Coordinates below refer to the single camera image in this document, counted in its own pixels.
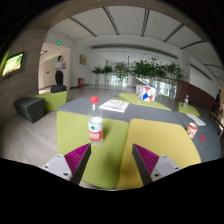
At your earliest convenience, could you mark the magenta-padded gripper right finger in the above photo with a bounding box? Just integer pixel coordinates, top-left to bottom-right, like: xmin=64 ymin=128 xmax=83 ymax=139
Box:
xmin=132 ymin=143 xmax=183 ymax=186

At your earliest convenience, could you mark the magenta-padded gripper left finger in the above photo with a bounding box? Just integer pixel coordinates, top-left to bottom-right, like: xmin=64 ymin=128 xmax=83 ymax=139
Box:
xmin=41 ymin=143 xmax=92 ymax=185

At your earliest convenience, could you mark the red-capped clear water bottle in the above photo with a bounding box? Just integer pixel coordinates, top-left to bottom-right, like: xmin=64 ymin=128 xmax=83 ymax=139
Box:
xmin=87 ymin=96 xmax=104 ymax=146

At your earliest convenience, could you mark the small clear water bottle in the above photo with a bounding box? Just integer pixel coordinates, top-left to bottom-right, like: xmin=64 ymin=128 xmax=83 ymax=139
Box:
xmin=183 ymin=94 xmax=190 ymax=109

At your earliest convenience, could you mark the red and white mug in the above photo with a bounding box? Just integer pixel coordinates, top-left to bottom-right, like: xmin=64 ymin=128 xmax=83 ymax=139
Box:
xmin=186 ymin=122 xmax=199 ymax=139

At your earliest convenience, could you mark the white booklet with yellow corner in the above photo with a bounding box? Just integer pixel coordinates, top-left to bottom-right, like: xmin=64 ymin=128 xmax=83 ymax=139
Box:
xmin=185 ymin=113 xmax=207 ymax=127

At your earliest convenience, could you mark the lime green ottoman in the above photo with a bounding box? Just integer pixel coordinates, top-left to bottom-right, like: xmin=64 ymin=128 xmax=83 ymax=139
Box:
xmin=32 ymin=90 xmax=68 ymax=113

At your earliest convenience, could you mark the dark grey ottoman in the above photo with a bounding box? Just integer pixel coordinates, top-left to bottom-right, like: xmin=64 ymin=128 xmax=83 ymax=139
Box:
xmin=13 ymin=96 xmax=46 ymax=124

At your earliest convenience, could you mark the red blue white geometric box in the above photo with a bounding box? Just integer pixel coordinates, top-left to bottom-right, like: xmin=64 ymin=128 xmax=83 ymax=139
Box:
xmin=135 ymin=84 xmax=157 ymax=102

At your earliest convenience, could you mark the white printed magazine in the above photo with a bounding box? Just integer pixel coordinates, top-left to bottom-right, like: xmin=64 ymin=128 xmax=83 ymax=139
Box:
xmin=98 ymin=98 xmax=130 ymax=114

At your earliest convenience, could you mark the black bag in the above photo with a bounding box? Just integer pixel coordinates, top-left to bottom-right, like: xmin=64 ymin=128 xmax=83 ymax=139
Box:
xmin=50 ymin=84 xmax=68 ymax=94

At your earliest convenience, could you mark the person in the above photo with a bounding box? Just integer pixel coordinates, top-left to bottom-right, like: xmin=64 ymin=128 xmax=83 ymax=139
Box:
xmin=54 ymin=55 xmax=67 ymax=86

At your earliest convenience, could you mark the group of potted green plants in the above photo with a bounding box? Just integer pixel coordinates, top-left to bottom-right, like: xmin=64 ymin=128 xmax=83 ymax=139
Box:
xmin=91 ymin=56 xmax=186 ymax=88

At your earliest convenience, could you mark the framed wall picture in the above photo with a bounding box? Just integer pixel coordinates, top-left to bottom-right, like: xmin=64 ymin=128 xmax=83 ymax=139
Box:
xmin=79 ymin=54 xmax=88 ymax=66

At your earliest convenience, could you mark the wall-mounted display screen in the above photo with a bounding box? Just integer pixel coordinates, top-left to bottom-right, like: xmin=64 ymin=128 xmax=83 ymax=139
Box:
xmin=0 ymin=52 xmax=26 ymax=79

